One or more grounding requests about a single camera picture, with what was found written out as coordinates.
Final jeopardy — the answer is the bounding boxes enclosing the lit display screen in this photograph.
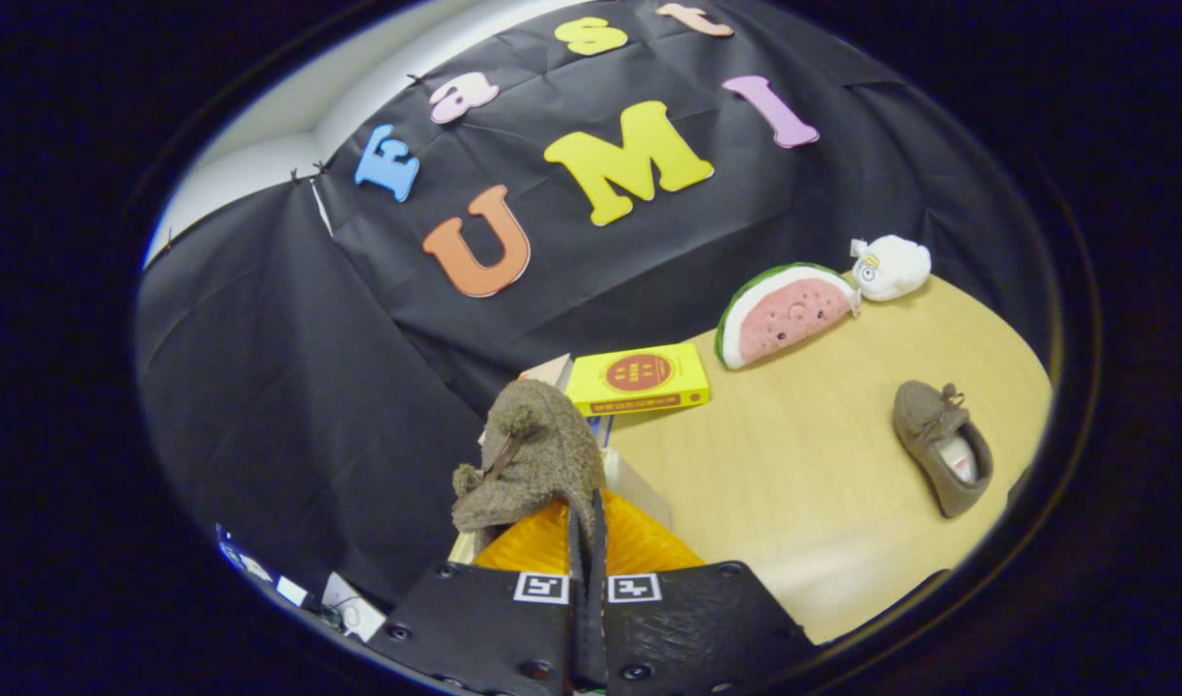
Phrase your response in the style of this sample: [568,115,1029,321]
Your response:
[216,525,309,608]

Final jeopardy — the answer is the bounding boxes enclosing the white card with cable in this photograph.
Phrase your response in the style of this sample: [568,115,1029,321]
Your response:
[320,572,388,645]

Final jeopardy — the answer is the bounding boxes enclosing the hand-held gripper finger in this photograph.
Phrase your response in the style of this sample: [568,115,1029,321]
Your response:
[589,489,816,696]
[366,496,590,696]

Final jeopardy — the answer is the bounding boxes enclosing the yellow book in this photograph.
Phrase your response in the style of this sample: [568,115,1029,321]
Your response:
[564,342,712,418]

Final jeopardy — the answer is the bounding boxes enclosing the beige book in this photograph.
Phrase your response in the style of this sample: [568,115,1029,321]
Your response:
[518,354,574,392]

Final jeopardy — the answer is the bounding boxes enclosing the watermelon slice plush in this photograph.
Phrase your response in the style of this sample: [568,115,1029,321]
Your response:
[714,262,862,371]

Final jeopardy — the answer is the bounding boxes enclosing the white plush toy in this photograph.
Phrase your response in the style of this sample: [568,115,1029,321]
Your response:
[850,235,933,303]

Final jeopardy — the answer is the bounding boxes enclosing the brown fuzzy shoe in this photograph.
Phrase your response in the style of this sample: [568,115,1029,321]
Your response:
[892,380,995,519]
[451,379,608,562]

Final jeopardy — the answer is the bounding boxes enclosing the white storage box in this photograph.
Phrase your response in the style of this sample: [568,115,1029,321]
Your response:
[447,425,674,566]

